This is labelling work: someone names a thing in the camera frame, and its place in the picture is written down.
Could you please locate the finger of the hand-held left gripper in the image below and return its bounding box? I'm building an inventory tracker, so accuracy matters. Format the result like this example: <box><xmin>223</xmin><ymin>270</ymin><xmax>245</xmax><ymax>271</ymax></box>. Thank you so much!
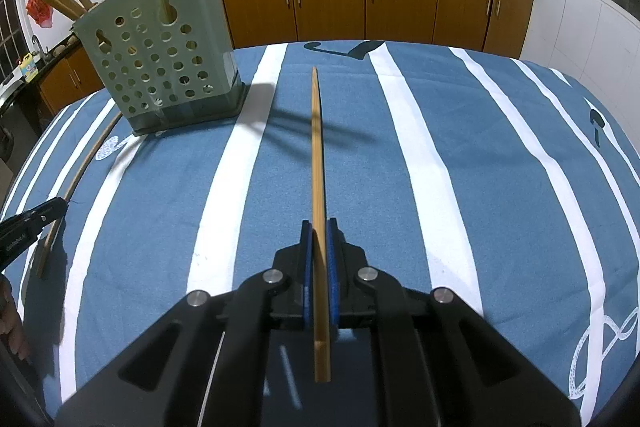
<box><xmin>0</xmin><ymin>196</ymin><xmax>67</xmax><ymax>270</ymax></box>

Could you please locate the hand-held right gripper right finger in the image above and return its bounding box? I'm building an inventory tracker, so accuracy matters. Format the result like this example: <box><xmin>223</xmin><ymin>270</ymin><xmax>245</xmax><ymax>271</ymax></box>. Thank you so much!
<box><xmin>326</xmin><ymin>217</ymin><xmax>583</xmax><ymax>427</ymax></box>

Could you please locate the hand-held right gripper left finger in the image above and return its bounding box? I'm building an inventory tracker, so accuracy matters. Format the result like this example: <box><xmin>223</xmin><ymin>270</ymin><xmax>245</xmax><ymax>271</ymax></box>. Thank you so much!
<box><xmin>55</xmin><ymin>219</ymin><xmax>316</xmax><ymax>427</ymax></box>

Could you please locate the dark brown wooden chopstick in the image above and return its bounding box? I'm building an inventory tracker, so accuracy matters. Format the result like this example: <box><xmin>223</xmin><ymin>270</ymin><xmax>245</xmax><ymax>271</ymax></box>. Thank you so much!
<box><xmin>36</xmin><ymin>112</ymin><xmax>123</xmax><ymax>280</ymax></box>

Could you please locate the person's left hand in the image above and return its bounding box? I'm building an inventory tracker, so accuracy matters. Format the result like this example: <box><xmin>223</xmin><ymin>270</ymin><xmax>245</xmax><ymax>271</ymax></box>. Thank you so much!
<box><xmin>0</xmin><ymin>276</ymin><xmax>31</xmax><ymax>363</ymax></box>

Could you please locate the wooden sink cabinet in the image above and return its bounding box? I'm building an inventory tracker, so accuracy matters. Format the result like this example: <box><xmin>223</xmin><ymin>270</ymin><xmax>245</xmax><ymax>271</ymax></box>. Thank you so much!
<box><xmin>37</xmin><ymin>44</ymin><xmax>106</xmax><ymax>115</ymax></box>

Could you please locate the yellow bottle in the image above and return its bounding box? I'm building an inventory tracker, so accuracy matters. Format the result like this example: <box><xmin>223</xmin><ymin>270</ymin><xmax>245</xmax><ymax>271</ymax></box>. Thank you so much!
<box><xmin>17</xmin><ymin>52</ymin><xmax>38</xmax><ymax>82</ymax></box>

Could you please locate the blue white striped tablecloth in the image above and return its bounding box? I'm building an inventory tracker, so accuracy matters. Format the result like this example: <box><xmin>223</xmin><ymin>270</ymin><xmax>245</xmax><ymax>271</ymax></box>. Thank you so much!
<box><xmin>0</xmin><ymin>39</ymin><xmax>640</xmax><ymax>427</ymax></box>

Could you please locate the hanging red plastic bag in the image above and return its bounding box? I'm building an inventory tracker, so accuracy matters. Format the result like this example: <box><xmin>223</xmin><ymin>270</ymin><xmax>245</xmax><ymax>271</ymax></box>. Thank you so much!
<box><xmin>26</xmin><ymin>0</ymin><xmax>55</xmax><ymax>28</ymax></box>

